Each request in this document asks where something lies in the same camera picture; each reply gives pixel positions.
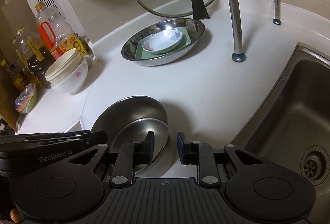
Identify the dark oil bottle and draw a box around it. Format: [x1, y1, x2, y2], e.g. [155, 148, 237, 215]
[17, 27, 55, 89]

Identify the white floral porcelain bowl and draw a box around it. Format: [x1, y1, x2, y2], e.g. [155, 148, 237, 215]
[51, 57, 88, 94]

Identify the large clear oil bottle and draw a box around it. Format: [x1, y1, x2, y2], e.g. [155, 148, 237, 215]
[35, 2, 88, 60]

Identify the blue floral porcelain plate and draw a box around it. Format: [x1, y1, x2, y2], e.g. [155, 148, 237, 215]
[142, 29, 183, 54]

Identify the beige plastic bowls stack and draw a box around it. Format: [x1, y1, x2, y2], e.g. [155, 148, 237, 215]
[45, 49, 82, 87]

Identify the green square plate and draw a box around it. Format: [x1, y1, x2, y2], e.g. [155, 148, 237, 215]
[135, 27, 191, 60]

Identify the stainless steel round pan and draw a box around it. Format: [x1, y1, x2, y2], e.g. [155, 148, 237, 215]
[121, 18, 206, 66]

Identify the person left hand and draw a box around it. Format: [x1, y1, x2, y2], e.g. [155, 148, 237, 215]
[10, 209, 22, 223]

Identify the stainless steel deep bowl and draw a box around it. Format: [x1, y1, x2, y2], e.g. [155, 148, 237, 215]
[92, 96, 174, 178]

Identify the stainless steel sink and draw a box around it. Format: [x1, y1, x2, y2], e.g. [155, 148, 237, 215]
[232, 43, 330, 223]

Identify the small sauce bottle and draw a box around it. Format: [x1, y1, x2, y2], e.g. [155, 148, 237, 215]
[1, 60, 28, 92]

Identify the wrapped green snack packet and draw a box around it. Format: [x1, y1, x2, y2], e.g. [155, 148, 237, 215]
[14, 83, 38, 114]

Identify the metal rack front leg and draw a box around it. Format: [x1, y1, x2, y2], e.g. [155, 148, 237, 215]
[228, 0, 247, 62]

